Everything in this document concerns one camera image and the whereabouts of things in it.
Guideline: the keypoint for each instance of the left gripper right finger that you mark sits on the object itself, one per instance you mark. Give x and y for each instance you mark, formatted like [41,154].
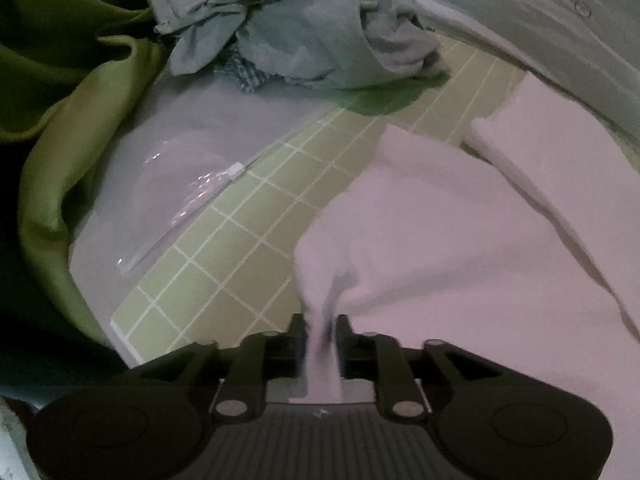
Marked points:
[379,359]

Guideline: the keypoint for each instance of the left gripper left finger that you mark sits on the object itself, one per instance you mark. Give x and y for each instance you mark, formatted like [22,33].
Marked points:
[259,359]

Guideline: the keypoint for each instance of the white garment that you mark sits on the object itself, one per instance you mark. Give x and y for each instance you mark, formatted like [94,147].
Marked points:
[522,246]

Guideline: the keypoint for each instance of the clear zipper storage bag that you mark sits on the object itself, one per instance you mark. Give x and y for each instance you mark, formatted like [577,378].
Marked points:
[189,139]

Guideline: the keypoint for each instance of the green grid bed sheet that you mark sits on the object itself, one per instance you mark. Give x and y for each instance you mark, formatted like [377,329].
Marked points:
[230,273]

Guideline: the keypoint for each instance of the blue plaid garment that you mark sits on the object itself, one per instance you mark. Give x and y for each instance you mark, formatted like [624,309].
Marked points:
[231,64]

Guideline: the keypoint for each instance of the grey-blue crumpled garment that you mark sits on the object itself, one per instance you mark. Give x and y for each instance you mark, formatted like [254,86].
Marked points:
[324,44]

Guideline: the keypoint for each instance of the olive green curtain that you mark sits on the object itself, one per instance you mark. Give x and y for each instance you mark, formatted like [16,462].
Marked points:
[72,72]

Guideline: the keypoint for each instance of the light blue carrot-print quilt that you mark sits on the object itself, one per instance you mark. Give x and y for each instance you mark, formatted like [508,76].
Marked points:
[589,48]

